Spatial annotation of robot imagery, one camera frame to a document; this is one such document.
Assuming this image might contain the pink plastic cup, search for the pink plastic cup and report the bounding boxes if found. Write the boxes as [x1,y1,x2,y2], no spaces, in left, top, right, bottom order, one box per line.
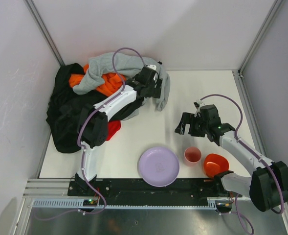
[183,146,201,166]

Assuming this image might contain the black cloth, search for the black cloth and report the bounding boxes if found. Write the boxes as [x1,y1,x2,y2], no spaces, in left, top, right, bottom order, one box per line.
[45,63,144,154]

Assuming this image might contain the right aluminium frame post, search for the right aluminium frame post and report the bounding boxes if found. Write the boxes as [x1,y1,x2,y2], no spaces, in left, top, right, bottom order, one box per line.
[238,0,286,75]

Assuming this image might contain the left aluminium frame post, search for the left aluminium frame post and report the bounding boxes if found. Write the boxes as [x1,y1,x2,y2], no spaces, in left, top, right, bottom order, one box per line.
[23,0,65,66]

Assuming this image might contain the grey zip hoodie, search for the grey zip hoodie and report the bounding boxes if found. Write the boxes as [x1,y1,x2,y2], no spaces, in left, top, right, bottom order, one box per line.
[73,52,171,111]

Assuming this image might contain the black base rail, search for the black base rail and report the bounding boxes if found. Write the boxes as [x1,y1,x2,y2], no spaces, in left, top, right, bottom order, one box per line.
[67,178,232,206]

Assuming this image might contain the orange plastic bowl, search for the orange plastic bowl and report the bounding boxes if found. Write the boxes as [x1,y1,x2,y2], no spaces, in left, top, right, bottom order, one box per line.
[203,153,229,178]

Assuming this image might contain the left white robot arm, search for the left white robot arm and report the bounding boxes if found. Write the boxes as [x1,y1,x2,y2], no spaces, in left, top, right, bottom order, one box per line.
[75,65,162,191]

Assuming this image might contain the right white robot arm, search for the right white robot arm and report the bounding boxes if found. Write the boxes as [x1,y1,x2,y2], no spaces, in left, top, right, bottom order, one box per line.
[175,105,288,212]

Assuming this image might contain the red cloth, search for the red cloth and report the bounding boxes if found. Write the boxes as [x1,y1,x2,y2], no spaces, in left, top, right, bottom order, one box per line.
[106,120,121,141]

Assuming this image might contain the orange fleece cloth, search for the orange fleece cloth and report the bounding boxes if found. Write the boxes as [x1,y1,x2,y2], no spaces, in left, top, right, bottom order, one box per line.
[68,73,123,96]

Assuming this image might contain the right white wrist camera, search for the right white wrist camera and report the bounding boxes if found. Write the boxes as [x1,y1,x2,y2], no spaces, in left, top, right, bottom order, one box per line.
[194,99,205,117]

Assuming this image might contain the grey slotted cable duct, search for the grey slotted cable duct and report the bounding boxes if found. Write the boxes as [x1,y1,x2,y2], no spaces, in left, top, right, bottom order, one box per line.
[32,198,231,210]

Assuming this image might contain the lilac plastic plate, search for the lilac plastic plate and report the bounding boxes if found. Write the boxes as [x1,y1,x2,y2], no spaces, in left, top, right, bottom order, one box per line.
[138,146,180,188]

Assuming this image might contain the aluminium frame post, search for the aluminium frame post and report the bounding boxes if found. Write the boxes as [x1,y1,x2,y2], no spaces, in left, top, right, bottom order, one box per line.
[238,0,286,75]
[23,0,65,66]

